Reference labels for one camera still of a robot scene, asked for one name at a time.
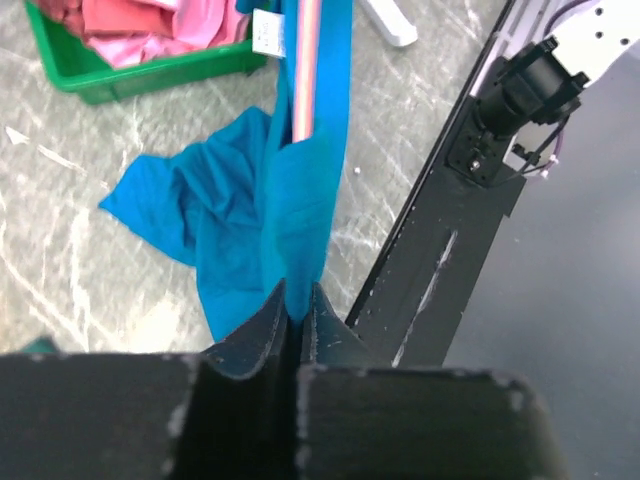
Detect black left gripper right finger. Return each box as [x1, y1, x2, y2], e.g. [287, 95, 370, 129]
[295, 287, 569, 479]

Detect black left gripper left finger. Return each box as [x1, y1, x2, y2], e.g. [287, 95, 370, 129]
[1, 285, 290, 479]

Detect teal blue t shirt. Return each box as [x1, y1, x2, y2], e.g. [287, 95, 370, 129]
[100, 1, 353, 341]

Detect pink wire hanger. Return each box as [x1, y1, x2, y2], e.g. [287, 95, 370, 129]
[292, 0, 322, 143]

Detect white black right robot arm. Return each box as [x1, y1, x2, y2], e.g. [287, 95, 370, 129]
[474, 1, 639, 138]

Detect pink t shirt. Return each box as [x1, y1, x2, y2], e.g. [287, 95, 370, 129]
[82, 0, 249, 69]

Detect dark green shorts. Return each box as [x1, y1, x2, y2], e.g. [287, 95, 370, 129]
[19, 336, 60, 354]

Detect green plastic tray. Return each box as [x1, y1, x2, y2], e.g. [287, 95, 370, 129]
[24, 2, 267, 105]

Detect silver white clothes rack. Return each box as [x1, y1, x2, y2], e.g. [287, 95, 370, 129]
[360, 0, 418, 48]

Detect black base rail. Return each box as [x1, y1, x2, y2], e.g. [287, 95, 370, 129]
[346, 55, 525, 367]

